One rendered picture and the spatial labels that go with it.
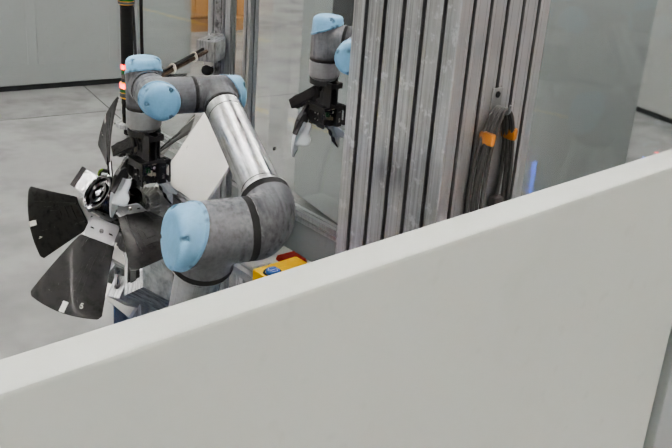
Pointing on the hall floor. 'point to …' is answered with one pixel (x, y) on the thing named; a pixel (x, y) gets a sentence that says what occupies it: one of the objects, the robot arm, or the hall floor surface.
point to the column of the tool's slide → (226, 45)
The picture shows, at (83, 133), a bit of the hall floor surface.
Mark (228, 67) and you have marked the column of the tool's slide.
